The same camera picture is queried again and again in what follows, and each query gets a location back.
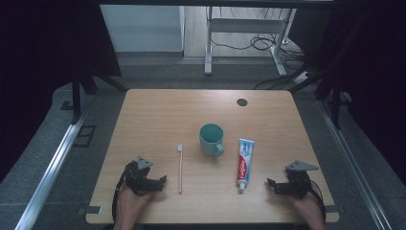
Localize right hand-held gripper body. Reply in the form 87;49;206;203
274;159;320;200

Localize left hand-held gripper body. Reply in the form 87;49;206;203
123;155;161;196

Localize pink toothbrush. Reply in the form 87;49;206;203
177;144;184;195

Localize white blue red toothpaste tube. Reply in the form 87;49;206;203
236;137;256;195

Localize teal cup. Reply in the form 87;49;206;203
198;123;225;158

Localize person's left hand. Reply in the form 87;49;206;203
115;183;155;221

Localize person's right hand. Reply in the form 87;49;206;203
286;187;324;219

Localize black metal stand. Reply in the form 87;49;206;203
70;71;128;125
288;71;345;130

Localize white power strip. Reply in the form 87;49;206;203
293;71;312;85

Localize dark curtain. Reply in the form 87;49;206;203
0;0;123;184
319;0;406;188

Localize white panel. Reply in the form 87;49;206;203
100;4;186;53

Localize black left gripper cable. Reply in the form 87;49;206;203
111;172;129;224

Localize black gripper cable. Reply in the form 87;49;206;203
306;179;327;224
111;172;129;224

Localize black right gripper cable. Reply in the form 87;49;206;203
306;179;327;224

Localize aluminium rail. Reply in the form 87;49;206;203
13;106;89;230
318;99;395;230

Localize tangled black floor cables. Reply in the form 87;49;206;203
210;32;307;62

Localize white metal desk frame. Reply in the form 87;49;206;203
204;6;297;77

